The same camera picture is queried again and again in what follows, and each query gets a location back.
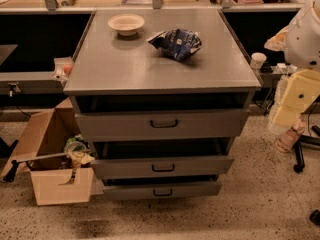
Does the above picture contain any white paper bowl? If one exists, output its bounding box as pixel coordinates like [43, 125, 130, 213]
[108, 14, 145, 36]

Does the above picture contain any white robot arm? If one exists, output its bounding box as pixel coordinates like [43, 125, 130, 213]
[267, 69, 320, 153]

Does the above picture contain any clear container with orange ball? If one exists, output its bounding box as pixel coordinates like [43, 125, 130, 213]
[50, 57, 73, 82]

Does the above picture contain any blue chip bag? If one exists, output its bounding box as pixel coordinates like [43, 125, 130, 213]
[147, 29, 202, 62]

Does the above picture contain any grey top drawer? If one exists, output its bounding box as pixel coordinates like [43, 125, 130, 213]
[75, 109, 249, 142]

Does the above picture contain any grey bottom drawer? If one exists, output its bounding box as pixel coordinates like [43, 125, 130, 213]
[103, 181, 222, 200]

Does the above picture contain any white power adapter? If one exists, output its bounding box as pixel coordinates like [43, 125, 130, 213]
[276, 63, 288, 74]

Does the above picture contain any grabber reacher tool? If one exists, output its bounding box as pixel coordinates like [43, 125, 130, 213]
[2, 149, 92, 182]

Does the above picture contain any grey drawer cabinet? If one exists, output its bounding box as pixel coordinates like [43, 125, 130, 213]
[64, 8, 261, 197]

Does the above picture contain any white cup on shelf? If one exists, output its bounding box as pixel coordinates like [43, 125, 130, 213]
[250, 52, 267, 70]

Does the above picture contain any cardboard box with trash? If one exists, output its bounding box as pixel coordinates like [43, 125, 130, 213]
[1, 99, 94, 206]

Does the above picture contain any grey drawer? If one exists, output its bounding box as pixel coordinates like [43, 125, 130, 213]
[91, 156, 234, 179]
[103, 181, 222, 200]
[75, 109, 249, 142]

